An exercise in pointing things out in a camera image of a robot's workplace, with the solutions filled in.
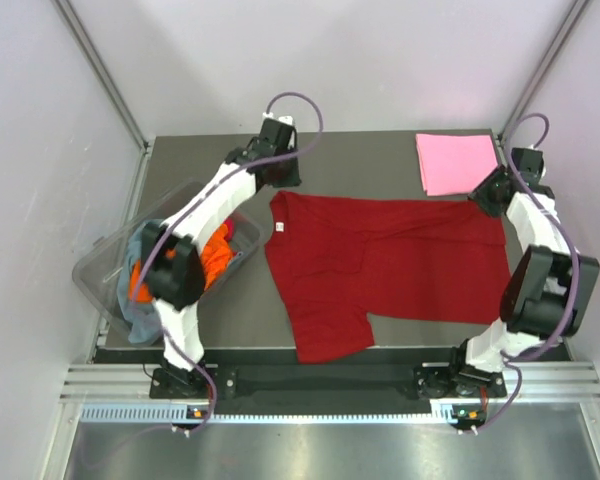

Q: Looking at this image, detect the red t shirt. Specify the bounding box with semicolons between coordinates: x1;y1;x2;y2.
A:
265;191;510;364

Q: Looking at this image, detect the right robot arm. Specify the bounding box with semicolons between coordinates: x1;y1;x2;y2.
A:
446;147;600;397

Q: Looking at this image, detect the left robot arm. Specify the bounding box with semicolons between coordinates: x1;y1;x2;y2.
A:
130;113;300;397

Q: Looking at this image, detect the folded pink t shirt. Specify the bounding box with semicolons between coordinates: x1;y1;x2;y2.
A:
415;133;499;196

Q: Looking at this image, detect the magenta t shirt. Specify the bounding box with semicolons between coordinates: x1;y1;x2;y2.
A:
223;218;235;241

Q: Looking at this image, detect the orange t shirt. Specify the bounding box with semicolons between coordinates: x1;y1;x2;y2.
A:
127;224;236;304

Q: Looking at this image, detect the clear plastic bin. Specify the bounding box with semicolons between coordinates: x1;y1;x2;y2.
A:
72;179;264;348

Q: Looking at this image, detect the grey blue t shirt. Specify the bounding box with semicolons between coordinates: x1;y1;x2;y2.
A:
116;221;162;346

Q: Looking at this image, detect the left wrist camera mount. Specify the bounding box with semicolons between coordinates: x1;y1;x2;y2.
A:
262;112;296;128

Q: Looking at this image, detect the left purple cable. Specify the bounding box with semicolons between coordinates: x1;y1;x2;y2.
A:
128;92;325;436

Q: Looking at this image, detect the left aluminium frame post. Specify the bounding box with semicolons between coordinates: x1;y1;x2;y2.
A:
51;0;149;151

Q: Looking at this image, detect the aluminium frame post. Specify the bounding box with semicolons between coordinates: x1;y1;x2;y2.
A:
497;0;592;143
51;0;149;151

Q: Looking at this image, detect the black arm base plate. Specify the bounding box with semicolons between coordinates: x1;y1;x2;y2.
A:
151;364;506;400

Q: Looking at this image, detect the right aluminium frame post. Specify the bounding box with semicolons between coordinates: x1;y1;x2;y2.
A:
497;0;592;143

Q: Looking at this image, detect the slotted cable duct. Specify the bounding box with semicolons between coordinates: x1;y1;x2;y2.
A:
79;402;481;426

